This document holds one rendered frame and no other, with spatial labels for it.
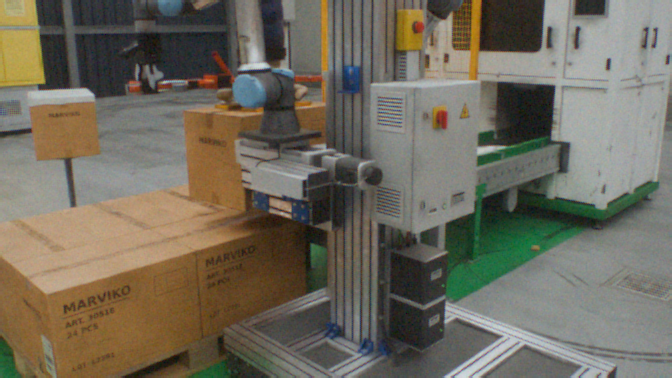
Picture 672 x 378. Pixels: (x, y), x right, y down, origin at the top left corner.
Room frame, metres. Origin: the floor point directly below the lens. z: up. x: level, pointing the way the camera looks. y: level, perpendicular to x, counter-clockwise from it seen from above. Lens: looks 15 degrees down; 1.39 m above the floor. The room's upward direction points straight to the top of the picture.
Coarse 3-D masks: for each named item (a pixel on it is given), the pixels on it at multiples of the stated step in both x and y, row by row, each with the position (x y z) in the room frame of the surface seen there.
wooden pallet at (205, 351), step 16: (0, 336) 2.49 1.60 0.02; (208, 336) 2.27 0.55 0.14; (16, 352) 2.20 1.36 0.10; (176, 352) 2.16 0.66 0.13; (192, 352) 2.21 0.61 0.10; (208, 352) 2.26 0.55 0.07; (224, 352) 2.35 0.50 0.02; (32, 368) 2.06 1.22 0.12; (128, 368) 2.01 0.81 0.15; (176, 368) 2.21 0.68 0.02; (192, 368) 2.21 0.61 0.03
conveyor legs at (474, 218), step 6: (474, 204) 3.46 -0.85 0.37; (474, 210) 3.46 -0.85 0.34; (480, 210) 3.49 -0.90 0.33; (468, 216) 3.49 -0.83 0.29; (474, 216) 3.46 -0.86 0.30; (480, 216) 3.49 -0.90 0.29; (450, 222) 3.62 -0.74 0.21; (468, 222) 3.49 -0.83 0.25; (474, 222) 3.46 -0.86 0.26; (468, 228) 3.49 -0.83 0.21; (474, 228) 3.46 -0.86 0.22; (468, 234) 3.48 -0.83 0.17; (474, 234) 3.46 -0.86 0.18; (468, 240) 3.48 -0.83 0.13; (474, 240) 3.46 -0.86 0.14; (306, 246) 3.37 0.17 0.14; (468, 246) 3.48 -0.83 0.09; (474, 246) 3.46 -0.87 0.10; (306, 252) 3.38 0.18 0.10; (468, 252) 3.48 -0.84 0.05; (474, 252) 3.46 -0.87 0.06; (306, 258) 3.38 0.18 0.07; (474, 258) 3.47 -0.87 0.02; (306, 264) 3.38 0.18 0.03
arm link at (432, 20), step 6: (450, 0) 2.38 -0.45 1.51; (456, 0) 2.43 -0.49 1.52; (462, 0) 2.48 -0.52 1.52; (450, 6) 2.42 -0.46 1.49; (456, 6) 2.46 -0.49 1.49; (426, 12) 2.46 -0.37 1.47; (432, 12) 2.44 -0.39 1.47; (438, 12) 2.43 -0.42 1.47; (444, 12) 2.44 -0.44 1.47; (450, 12) 2.46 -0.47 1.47; (426, 18) 2.47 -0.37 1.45; (432, 18) 2.46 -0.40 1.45; (438, 18) 2.45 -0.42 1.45; (444, 18) 2.46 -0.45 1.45; (426, 24) 2.47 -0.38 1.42; (432, 24) 2.47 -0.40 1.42; (426, 30) 2.48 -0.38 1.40; (432, 30) 2.50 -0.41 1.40; (426, 36) 2.50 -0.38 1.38
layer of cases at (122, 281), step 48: (0, 240) 2.38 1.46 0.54; (48, 240) 2.38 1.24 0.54; (96, 240) 2.38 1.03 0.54; (144, 240) 2.37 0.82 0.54; (192, 240) 2.37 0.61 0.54; (240, 240) 2.41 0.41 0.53; (288, 240) 2.60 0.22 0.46; (0, 288) 2.27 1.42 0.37; (48, 288) 1.88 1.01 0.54; (96, 288) 1.96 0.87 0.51; (144, 288) 2.08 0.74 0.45; (192, 288) 2.23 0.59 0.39; (240, 288) 2.40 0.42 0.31; (288, 288) 2.59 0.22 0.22; (48, 336) 1.86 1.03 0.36; (96, 336) 1.94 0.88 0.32; (144, 336) 2.07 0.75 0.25; (192, 336) 2.22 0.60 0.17
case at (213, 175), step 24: (192, 120) 2.58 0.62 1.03; (216, 120) 2.46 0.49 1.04; (240, 120) 2.36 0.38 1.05; (312, 120) 2.67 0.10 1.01; (192, 144) 2.58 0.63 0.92; (216, 144) 2.47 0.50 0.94; (312, 144) 2.67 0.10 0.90; (192, 168) 2.59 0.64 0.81; (216, 168) 2.47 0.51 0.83; (240, 168) 2.37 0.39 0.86; (192, 192) 2.60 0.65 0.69; (216, 192) 2.48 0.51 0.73; (240, 192) 2.37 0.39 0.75
